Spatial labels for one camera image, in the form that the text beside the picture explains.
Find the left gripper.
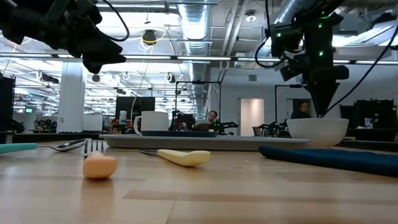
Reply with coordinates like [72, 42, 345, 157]
[39, 0, 127, 75]

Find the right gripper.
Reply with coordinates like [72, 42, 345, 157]
[301, 46, 350, 118]

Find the white bowl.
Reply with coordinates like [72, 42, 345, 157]
[285, 117, 350, 149]

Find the navy cloth napkin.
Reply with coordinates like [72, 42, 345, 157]
[258, 144, 398, 179]

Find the white mug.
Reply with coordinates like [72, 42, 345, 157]
[133, 111, 170, 136]

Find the orange-handled fork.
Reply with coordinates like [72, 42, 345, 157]
[81, 139, 119, 180]

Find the teal-handled spoon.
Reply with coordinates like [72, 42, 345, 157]
[0, 138, 92, 155]

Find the yellow-handled knife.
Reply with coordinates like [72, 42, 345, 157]
[137, 149, 212, 168]

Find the grey plastic tray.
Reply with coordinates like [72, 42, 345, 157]
[98, 133, 313, 152]

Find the person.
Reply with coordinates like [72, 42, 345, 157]
[194, 110, 219, 132]
[290, 101, 312, 120]

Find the white building column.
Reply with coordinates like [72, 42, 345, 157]
[57, 61, 86, 134]

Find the black cabinet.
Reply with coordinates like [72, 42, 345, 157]
[339, 99, 398, 130]
[0, 76, 16, 133]

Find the black monitor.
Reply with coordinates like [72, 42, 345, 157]
[115, 96, 155, 121]

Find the white board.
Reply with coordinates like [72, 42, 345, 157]
[82, 114, 104, 132]

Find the long LED light bar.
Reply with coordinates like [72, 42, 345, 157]
[0, 52, 398, 65]

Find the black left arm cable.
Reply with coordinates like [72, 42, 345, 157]
[102, 0, 131, 42]

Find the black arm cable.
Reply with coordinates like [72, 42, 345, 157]
[102, 0, 131, 42]
[322, 6, 398, 118]

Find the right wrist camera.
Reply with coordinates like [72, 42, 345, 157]
[279, 62, 307, 82]

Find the black background frame stand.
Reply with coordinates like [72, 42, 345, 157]
[175, 80, 222, 131]
[274, 83, 312, 131]

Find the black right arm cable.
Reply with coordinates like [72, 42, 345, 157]
[322, 6, 398, 118]

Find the black ceiling-mounted camera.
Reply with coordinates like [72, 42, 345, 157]
[142, 29, 157, 45]

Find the silver ceiling duct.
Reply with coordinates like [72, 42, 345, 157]
[177, 0, 213, 82]
[253, 0, 307, 60]

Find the black aluminium table frame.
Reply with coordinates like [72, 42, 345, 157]
[0, 128, 398, 153]

